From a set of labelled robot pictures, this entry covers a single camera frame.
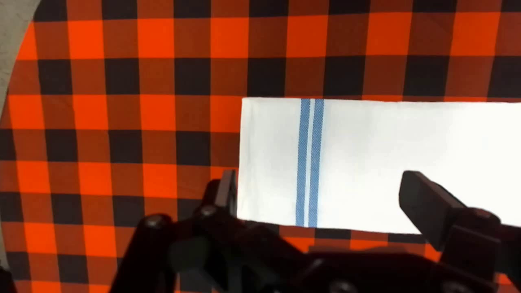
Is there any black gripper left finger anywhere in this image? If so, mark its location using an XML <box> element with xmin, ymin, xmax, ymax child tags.
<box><xmin>199</xmin><ymin>170</ymin><xmax>238</xmax><ymax>215</ymax></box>

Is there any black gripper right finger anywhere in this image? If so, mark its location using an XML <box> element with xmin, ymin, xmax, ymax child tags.
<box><xmin>399</xmin><ymin>171</ymin><xmax>500</xmax><ymax>251</ymax></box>

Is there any white towel with blue stripes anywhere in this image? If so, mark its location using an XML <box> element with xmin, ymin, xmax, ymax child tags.
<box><xmin>238</xmin><ymin>98</ymin><xmax>521</xmax><ymax>235</ymax></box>

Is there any orange black checkered tablecloth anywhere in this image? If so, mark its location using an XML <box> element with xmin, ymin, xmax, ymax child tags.
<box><xmin>0</xmin><ymin>0</ymin><xmax>521</xmax><ymax>293</ymax></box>

